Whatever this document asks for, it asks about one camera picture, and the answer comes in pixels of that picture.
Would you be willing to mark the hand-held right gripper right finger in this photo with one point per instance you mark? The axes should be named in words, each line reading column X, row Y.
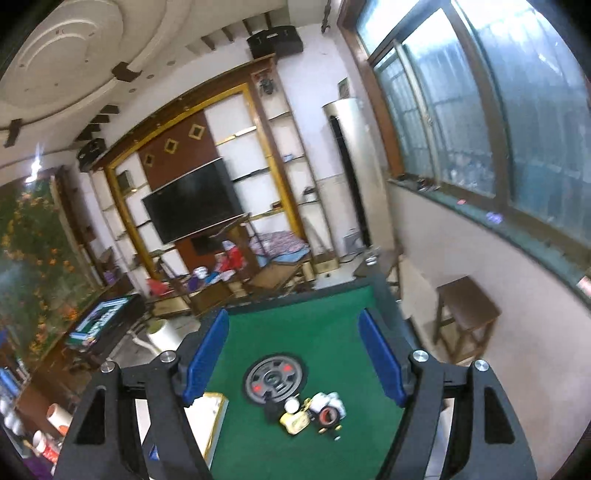
column 381, row 360

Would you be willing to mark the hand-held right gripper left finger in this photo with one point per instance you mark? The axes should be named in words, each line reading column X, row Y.
column 205, row 362

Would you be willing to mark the yellow cardboard box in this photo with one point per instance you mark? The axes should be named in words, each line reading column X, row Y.
column 210, row 415

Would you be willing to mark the black tape roll red core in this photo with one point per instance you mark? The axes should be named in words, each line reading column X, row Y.
column 328, row 416

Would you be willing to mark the white round cap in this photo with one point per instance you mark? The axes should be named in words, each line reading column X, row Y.
column 292, row 405

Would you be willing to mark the white cylindrical bin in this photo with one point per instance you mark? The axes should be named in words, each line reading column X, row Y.
column 164, row 334

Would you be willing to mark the small white bottle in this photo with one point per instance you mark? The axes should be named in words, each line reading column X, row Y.
column 328, row 399

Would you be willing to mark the round grey table centre panel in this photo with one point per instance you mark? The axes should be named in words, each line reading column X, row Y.
column 274, row 378

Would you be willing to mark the green felt mahjong table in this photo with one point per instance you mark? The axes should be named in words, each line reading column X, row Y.
column 286, row 332

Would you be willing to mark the small wooden stool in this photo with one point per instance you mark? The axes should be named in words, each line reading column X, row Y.
column 379, row 267

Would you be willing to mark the brown wooden stool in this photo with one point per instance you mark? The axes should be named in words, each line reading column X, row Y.
column 466, row 307

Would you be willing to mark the red cloth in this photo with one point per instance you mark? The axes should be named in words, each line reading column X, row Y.
column 235, row 259

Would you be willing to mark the folded wooden chair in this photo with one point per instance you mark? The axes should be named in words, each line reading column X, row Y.
column 277, row 274

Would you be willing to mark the patterned blanket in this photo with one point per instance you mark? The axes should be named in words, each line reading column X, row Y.
column 279, row 242

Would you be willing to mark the black flat television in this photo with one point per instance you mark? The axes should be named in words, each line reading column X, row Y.
column 194, row 201

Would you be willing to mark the standing air conditioner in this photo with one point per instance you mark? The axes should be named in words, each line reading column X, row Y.
column 348, row 170

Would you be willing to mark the black speaker box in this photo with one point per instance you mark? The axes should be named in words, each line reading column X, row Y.
column 274, row 41
column 91, row 153

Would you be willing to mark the large window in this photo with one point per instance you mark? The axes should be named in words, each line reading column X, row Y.
column 485, row 115

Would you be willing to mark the flower wall picture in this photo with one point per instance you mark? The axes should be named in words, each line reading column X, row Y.
column 37, row 277

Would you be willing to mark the gold-framed wall shelf unit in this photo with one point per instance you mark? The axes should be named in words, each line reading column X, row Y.
column 281, row 152

